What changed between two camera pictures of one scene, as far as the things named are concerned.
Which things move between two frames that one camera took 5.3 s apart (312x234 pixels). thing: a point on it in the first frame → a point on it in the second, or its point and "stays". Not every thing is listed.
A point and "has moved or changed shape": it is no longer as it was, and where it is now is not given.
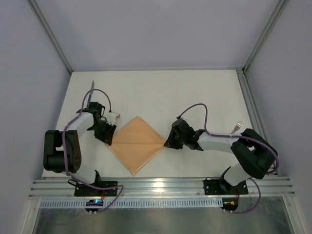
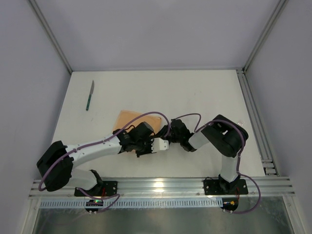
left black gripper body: x=104 y=129 → x=145 y=147
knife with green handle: x=90 y=95 stays
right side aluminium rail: x=252 y=106 stays
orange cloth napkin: x=135 y=144 has moved or changed shape
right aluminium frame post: x=280 y=7 stays
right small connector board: x=229 y=204 stays
